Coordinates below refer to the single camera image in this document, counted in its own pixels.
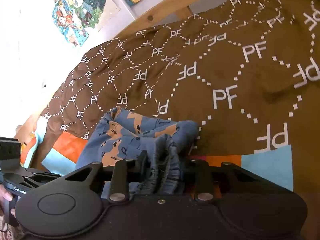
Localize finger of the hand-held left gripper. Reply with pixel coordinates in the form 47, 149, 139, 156
22, 167, 63, 189

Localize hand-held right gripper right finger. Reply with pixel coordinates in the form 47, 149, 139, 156
186, 159, 277, 202

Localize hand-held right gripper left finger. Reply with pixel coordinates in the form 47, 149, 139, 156
65, 150, 148, 202

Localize blue printed pants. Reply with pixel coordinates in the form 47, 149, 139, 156
74, 106, 201, 198

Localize person's left hand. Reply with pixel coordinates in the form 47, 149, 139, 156
0, 183, 17, 220

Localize orange and blue bed sheet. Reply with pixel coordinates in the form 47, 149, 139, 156
19, 127, 294, 193

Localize brown printed blanket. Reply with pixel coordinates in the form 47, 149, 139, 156
32, 0, 320, 198

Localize cartoon wall poster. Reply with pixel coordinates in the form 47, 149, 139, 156
45, 0, 121, 47

